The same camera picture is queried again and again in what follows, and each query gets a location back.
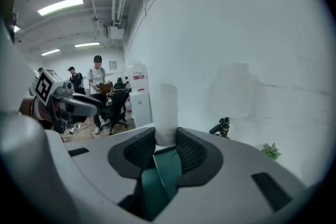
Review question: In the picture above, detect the person's left forearm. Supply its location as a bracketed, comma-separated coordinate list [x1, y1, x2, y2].
[18, 97, 36, 117]

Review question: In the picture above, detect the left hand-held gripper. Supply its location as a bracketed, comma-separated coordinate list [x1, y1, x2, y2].
[33, 68, 104, 134]

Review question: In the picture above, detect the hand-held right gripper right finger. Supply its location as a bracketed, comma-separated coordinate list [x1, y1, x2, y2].
[156, 126, 308, 224]

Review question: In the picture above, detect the brown bag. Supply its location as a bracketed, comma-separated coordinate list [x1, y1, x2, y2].
[99, 81, 114, 95]

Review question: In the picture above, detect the black office chair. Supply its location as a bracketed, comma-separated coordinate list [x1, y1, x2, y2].
[100, 80, 131, 136]

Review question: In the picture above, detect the white cabinet appliance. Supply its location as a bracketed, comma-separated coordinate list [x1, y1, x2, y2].
[129, 90, 153, 129]

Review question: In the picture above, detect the white shade table lamp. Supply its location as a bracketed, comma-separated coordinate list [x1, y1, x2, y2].
[208, 62, 260, 139]

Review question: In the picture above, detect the white box red label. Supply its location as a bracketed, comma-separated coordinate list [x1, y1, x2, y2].
[127, 63, 148, 93]

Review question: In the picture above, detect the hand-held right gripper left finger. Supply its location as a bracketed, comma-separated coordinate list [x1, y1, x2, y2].
[43, 126, 158, 221]

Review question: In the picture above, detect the small green plant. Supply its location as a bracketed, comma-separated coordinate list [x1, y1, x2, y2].
[260, 142, 282, 161]

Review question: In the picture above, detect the small white cylinder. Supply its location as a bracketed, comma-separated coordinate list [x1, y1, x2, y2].
[153, 82, 179, 147]

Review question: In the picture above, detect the long ceiling light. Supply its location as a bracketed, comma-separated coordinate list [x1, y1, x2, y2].
[37, 0, 85, 16]
[73, 41, 101, 49]
[40, 48, 61, 57]

